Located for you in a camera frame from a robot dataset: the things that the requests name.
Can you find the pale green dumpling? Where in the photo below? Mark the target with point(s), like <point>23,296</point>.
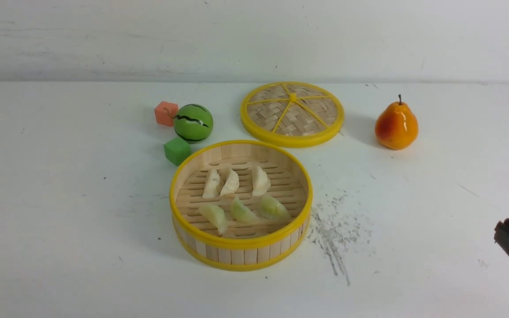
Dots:
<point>216,216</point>
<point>241,213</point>
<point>271,208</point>

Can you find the white dumpling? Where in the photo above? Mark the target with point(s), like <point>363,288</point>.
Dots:
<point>211,185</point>
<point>231,183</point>
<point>260,182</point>

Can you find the woven bamboo steamer lid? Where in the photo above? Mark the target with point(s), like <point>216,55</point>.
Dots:
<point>292,114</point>

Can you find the yellow rimmed bamboo steamer tray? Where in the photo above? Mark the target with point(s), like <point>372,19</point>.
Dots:
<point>243,246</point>

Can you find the orange yellow toy pear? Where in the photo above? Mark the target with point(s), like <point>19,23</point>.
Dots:
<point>397,127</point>

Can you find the green foam cube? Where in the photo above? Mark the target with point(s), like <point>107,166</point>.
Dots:
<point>177,150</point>

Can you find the orange foam cube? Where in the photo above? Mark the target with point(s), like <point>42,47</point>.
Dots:
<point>165,113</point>

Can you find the green toy watermelon ball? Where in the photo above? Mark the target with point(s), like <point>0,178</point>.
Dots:
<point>193,123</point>

